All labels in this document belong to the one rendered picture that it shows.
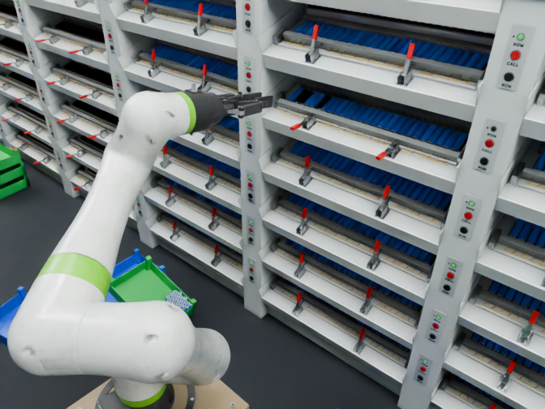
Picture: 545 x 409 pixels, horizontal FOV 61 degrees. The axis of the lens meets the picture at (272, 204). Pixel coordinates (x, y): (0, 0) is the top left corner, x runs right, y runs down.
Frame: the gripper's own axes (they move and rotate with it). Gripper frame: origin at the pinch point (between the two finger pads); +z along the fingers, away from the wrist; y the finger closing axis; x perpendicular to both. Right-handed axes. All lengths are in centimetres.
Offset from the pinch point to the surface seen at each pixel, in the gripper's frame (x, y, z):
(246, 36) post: -13.2, 16.2, 11.9
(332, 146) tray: 10.9, -15.2, 16.4
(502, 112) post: -10, -55, 11
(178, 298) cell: 90, 38, 11
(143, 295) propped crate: 94, 52, 5
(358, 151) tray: 9.7, -23.4, 15.5
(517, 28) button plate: -26, -54, 9
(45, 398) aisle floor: 108, 44, -42
